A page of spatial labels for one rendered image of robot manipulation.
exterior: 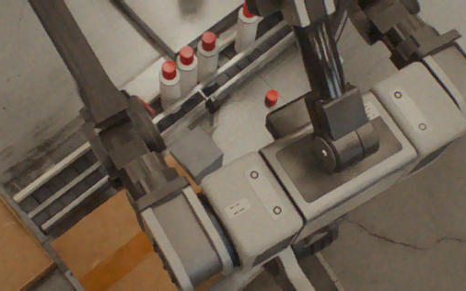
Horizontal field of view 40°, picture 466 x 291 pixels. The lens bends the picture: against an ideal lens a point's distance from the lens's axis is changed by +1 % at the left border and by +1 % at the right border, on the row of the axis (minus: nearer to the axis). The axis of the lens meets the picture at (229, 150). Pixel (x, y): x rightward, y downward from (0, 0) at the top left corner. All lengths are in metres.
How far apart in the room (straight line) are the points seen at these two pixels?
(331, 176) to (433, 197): 1.76
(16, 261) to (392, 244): 1.47
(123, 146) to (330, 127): 0.32
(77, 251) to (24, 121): 0.55
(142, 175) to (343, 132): 0.30
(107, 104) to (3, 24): 0.93
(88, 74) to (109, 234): 0.41
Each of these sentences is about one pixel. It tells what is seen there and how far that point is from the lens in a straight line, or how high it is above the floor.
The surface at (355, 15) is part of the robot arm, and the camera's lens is 1.14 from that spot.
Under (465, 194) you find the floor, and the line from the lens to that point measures 2.71.
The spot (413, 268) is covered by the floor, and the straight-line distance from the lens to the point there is 2.55.
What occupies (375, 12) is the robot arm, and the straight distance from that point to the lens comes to 1.13.
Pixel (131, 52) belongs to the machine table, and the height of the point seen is 0.83.
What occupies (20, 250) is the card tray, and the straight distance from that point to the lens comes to 1.62.
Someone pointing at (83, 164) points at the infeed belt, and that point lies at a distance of 1.60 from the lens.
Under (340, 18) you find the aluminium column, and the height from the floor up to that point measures 1.07.
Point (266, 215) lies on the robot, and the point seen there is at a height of 1.53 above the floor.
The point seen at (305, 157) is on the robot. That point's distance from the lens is 0.91.
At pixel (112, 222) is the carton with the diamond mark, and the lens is 1.30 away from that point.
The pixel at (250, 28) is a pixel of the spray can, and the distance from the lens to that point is 1.60.
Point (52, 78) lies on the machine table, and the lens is 1.77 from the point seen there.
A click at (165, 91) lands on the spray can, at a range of 1.52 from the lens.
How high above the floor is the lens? 2.36
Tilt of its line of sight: 68 degrees down
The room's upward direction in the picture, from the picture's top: 9 degrees clockwise
